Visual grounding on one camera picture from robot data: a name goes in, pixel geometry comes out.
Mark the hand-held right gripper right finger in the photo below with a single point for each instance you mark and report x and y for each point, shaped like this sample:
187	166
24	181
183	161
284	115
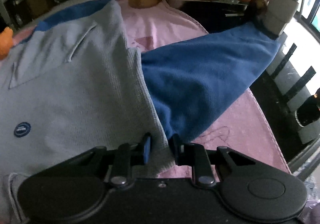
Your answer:
175	147

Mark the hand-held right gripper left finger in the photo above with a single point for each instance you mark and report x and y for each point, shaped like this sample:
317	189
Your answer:
147	149

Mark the grey and blue sweatshirt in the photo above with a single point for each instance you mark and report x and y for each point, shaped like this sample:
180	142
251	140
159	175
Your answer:
75	88

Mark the pink printed blanket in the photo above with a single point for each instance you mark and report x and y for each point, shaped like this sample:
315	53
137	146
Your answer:
237	134

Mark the dark slatted chair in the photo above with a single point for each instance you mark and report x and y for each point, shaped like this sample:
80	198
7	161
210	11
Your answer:
292	81

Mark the black fruit tray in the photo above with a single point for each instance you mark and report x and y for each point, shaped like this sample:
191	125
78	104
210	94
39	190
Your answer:
215	5

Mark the white tumbler with dark lid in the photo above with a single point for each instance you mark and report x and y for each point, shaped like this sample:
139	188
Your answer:
281	11

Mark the orange citrus fruit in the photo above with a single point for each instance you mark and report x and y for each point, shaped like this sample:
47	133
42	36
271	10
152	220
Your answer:
5	43

